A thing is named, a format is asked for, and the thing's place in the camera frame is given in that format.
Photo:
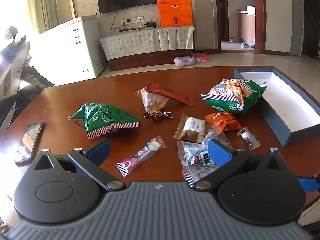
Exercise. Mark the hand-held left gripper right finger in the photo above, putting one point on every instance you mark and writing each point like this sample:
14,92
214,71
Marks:
220,153

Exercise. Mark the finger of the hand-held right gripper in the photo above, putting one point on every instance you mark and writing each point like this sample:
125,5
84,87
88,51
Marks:
308,183

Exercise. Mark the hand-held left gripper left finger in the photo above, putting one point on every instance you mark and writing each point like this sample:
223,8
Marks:
100,150

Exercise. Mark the clear seed packet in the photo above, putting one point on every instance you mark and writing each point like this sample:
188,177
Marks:
195,165

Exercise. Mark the orange snack packet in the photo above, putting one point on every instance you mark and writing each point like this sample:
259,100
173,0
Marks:
222,122

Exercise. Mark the small clear candy packet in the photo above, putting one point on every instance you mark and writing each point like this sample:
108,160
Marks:
248,138

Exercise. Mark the green striped snack bag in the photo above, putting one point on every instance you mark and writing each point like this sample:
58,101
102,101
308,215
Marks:
232,95
105,116

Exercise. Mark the beige snack packet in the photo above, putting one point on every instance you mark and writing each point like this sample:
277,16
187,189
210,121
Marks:
192,127

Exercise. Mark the pink lollipop packet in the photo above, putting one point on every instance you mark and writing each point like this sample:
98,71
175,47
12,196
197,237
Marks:
140,156

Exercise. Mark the dark twisted-wrapper candy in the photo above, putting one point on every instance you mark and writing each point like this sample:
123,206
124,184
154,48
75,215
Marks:
157,116

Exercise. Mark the triangular clear nut packet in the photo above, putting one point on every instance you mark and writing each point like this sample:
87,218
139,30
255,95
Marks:
152,101

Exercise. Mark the red-brown snack bar packet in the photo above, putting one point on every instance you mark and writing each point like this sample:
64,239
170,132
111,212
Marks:
172,93

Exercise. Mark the blue cardboard box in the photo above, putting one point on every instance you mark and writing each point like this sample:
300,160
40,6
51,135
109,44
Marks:
287,105

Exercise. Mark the black smartphone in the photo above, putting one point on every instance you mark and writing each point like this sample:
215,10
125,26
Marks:
28,142

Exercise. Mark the purple plastic bottle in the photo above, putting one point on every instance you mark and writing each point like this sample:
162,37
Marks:
186,61

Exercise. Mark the black chair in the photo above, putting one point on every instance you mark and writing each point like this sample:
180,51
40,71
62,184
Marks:
32,76

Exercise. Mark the dark wooden tv cabinet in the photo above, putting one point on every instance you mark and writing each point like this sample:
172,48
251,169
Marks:
150,60

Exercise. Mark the white chest freezer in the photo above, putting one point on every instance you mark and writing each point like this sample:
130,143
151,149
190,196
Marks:
67,50

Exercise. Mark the pale slipper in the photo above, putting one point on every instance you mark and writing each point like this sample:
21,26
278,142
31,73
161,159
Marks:
244,45

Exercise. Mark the pale patterned cabinet cloth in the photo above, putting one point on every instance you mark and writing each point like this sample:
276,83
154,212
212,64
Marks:
145,41

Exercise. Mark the wooden kitchen cabinet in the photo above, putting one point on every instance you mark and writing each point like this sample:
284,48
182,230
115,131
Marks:
246,27

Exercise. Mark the black power adapter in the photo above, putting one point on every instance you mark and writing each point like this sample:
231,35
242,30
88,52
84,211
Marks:
152,24

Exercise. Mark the brown wooden door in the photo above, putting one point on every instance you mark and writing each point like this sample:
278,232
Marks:
224,10

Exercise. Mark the orange cardboard box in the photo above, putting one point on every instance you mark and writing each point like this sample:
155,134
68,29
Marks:
175,12

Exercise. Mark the grey refrigerator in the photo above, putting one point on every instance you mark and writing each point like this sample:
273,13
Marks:
297,25

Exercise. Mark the beige curtain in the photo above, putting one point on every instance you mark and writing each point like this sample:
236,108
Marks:
50,2

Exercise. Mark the dark brown door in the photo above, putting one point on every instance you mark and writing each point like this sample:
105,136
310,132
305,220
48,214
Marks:
311,22

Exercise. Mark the white wall outlet strip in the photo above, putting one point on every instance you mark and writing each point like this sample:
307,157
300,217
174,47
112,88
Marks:
132,20

